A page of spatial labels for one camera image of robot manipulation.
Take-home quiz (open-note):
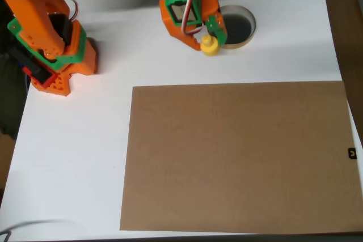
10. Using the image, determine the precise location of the brown cardboard sheet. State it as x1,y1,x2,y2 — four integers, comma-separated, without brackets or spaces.
119,80,363,234

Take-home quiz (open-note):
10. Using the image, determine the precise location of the white red servo cable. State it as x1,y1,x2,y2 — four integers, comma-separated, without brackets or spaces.
180,0,205,35
60,0,81,23

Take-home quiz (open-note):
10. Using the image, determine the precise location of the small yellow plastic piece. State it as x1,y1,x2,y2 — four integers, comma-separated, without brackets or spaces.
200,34,221,57

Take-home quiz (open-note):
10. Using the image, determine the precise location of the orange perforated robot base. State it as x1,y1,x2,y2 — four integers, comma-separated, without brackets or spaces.
29,37,99,97

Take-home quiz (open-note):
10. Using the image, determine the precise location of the red black controller board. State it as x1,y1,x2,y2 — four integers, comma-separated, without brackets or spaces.
7,45,58,87

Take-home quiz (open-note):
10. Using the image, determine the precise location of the round dish with gold rim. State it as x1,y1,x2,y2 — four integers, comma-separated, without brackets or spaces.
218,4,257,50

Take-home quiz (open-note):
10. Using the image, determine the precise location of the grey cable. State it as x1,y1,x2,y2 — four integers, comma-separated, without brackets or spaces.
0,219,70,242

